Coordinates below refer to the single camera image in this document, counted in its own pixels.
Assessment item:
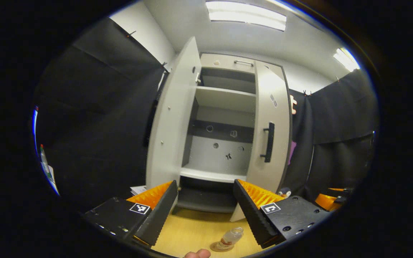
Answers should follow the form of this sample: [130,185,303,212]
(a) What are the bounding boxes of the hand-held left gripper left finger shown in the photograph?
[83,180,178,247]

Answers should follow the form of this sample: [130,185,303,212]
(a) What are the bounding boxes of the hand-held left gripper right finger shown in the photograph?
[233,178,332,249]

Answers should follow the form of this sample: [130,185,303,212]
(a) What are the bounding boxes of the clear plastic bottle red label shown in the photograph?
[218,226,245,249]

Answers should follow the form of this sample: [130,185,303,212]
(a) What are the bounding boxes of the white cabinet door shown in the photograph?
[230,60,293,223]
[143,36,202,197]

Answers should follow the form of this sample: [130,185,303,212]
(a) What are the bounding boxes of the white cabinet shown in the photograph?
[178,53,293,214]

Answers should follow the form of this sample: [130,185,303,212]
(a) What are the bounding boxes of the white cabinet drawer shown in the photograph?
[200,53,257,74]

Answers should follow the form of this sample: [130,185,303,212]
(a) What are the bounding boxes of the black backdrop cloth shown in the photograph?
[33,16,379,215]

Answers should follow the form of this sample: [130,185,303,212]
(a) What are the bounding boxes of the white printed board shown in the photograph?
[32,106,61,197]

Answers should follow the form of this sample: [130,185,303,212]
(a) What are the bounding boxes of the small ceiling light panel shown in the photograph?
[333,47,360,72]

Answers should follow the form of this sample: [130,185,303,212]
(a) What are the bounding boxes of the long ceiling light panel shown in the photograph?
[205,1,288,32]

